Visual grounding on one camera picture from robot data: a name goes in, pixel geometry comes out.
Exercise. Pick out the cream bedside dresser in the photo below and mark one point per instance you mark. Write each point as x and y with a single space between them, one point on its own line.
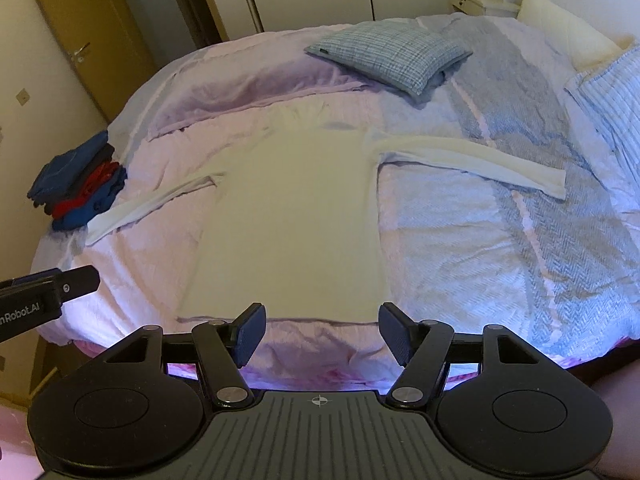
499 8

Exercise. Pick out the folded dark grey garment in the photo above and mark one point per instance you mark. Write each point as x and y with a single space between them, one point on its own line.
105 154

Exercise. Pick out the cream long-sleeve shirt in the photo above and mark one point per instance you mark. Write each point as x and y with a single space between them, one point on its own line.
294 224

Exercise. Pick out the brown wooden door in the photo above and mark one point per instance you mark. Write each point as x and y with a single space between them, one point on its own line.
118 61

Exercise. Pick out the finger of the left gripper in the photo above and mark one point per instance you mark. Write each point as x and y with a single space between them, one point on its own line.
77 282

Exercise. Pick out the folded bright blue garment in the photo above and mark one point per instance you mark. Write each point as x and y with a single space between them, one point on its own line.
98 202

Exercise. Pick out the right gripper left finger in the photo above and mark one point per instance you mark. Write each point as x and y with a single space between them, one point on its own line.
223 349

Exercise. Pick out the door handle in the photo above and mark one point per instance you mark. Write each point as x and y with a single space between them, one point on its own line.
78 56

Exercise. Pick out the wall light switch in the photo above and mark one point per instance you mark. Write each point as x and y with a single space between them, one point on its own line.
22 97

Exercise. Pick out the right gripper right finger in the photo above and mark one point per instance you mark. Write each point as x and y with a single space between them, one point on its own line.
421 349

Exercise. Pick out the large blue striped pillow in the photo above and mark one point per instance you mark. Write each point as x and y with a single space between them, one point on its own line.
609 95

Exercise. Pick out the cream padded headboard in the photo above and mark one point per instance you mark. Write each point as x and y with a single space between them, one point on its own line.
586 47

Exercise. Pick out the pink bed sheet duvet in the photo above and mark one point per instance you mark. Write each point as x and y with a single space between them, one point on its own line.
189 111

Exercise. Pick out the small grey checked pillow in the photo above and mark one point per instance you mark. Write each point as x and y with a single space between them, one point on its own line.
407 57

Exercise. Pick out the grey herringbone blanket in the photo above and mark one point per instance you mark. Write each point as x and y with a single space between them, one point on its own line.
563 274

